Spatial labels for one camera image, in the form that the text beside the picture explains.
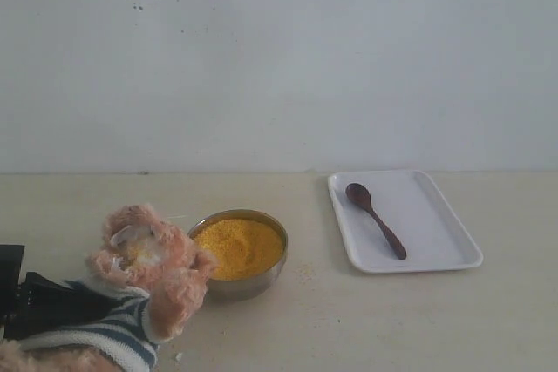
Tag white rectangular plastic tray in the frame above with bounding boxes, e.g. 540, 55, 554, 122
328, 170, 483, 274

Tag dark wooden spoon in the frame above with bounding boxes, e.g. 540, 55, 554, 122
345, 183, 407, 260

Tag steel bowl of yellow millet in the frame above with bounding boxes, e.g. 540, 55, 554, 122
188, 209, 289, 302

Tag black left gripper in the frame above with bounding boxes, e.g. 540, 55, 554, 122
0, 244, 118, 340

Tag tan teddy bear striped sweater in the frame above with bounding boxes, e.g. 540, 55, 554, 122
1, 205, 217, 371

